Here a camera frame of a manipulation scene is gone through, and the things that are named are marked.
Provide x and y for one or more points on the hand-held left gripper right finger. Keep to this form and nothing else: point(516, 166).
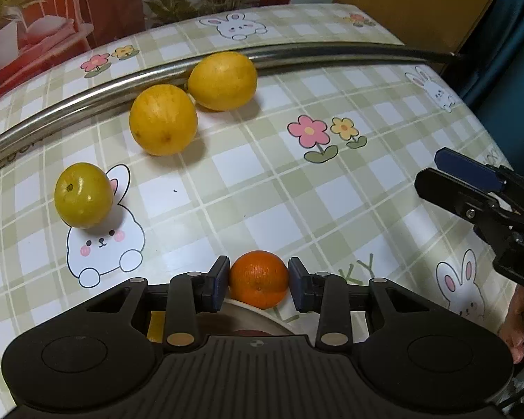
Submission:
point(298, 283)

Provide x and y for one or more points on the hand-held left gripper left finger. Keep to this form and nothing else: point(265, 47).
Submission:
point(220, 283)

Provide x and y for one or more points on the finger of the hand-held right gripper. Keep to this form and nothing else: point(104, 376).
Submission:
point(467, 168)
point(449, 190)

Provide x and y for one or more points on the small orange tangerine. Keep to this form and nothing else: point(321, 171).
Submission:
point(258, 278)

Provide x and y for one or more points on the white plate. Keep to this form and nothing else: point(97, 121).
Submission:
point(268, 316)

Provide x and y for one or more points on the red apple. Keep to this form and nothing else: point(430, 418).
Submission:
point(251, 333)

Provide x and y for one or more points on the yellow-green lemon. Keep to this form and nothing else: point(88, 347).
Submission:
point(155, 327)

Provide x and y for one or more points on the person's right hand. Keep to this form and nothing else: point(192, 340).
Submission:
point(513, 327)

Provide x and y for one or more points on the checked bunny tablecloth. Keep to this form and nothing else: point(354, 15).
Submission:
point(244, 183)

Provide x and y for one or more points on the dark teal cloth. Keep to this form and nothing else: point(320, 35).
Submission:
point(506, 52)

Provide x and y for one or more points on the yellow-green round fruit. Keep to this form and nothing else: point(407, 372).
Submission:
point(84, 195)

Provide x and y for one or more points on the brown board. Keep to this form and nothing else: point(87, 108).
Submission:
point(419, 4)

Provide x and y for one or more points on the round yellow lemon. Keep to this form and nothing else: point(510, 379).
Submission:
point(163, 120)

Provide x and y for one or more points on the pointed yellow lemon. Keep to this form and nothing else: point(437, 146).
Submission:
point(222, 80)

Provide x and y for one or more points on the telescopic metal pole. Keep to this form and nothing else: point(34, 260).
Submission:
point(70, 107)

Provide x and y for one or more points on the printed room backdrop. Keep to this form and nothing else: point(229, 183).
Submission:
point(113, 0)

